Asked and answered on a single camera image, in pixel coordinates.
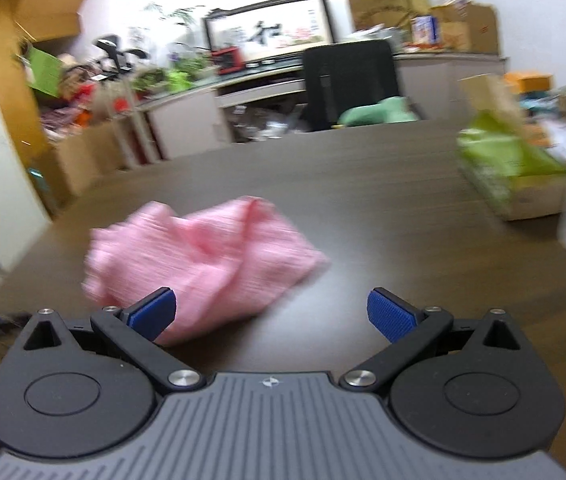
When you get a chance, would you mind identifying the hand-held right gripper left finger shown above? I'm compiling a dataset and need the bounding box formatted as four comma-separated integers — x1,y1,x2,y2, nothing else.
10,287,204,395

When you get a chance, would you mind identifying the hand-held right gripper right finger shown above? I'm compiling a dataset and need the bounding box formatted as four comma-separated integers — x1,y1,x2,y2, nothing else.
340,287,546,392

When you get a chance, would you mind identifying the pink towel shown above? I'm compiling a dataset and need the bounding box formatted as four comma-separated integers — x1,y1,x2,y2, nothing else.
83,196,331,347

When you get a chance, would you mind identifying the open cardboard floor box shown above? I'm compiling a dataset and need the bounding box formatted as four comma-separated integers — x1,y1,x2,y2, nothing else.
55,120,130,197

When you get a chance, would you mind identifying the grey sideboard cabinet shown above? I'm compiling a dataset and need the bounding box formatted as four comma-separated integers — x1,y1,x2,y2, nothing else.
133,52,508,161

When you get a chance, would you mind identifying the green cardboard box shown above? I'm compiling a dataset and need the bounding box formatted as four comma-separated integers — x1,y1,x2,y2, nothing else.
455,74,566,222

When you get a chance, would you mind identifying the black office chair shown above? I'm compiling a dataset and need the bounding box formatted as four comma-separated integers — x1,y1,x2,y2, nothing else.
302,40,421,133

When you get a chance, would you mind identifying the potted green plant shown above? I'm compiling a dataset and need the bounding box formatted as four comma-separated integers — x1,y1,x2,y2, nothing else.
135,2,214,93

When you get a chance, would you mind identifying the red blender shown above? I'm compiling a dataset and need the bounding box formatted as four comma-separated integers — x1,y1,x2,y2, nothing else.
211,46,244,73

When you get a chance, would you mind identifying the green paper bag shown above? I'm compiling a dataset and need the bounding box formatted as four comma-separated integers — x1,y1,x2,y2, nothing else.
28,47,64,97

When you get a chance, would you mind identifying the garment steamer stand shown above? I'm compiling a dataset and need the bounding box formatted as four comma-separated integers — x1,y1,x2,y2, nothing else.
94,35,150,161

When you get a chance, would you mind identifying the orange box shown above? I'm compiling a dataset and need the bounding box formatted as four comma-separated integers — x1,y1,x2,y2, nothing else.
505,71,554,93

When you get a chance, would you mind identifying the small colourful box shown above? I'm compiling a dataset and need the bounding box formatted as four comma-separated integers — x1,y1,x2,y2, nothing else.
411,15,438,45

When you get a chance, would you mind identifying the printed cardboard box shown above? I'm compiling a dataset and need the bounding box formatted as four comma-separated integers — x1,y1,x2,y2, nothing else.
430,2,498,54

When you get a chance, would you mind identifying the flat brown cardboard box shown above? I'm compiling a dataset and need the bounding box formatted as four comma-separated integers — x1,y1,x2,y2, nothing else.
347,0,431,36

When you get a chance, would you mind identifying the framed calligraphy picture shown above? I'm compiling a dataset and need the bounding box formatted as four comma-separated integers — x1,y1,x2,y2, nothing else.
203,0,336,61

